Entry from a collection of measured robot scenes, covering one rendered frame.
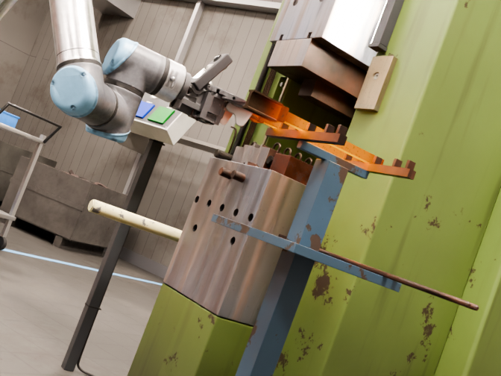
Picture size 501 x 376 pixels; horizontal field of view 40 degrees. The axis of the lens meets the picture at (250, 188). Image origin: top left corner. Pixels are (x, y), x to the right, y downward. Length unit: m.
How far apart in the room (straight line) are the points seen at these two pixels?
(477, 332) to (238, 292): 0.71
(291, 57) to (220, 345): 0.94
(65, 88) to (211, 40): 6.15
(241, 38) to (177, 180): 1.61
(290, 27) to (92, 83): 1.11
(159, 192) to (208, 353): 5.29
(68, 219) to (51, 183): 0.41
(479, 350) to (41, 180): 5.06
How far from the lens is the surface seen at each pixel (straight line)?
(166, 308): 2.24
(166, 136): 2.48
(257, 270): 2.02
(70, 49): 1.42
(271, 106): 1.54
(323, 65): 2.25
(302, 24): 2.30
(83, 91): 1.36
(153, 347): 2.25
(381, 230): 1.91
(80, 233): 6.38
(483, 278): 2.18
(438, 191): 2.04
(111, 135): 1.49
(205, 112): 1.57
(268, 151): 2.14
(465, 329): 2.18
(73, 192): 6.36
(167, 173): 7.22
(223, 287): 2.00
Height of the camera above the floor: 0.72
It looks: 4 degrees up
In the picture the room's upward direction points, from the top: 21 degrees clockwise
